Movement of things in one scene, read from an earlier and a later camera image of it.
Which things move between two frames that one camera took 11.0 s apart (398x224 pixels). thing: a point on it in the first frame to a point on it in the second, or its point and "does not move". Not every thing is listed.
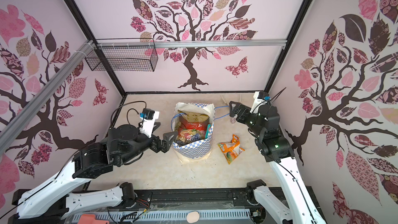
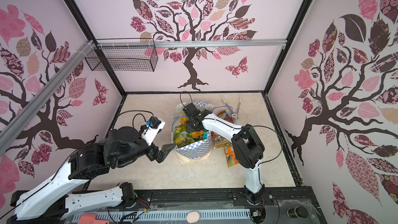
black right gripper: [245, 111] to [189, 129]
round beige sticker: [193, 217] does not move
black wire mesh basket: [128, 54] does not move
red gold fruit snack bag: [192, 126] to [218, 141]
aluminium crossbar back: [200, 43] does not move
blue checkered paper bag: [197, 151] does not move
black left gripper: [166, 145] to [165, 149]
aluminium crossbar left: [16, 124] does not move
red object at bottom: [90, 219] does not move
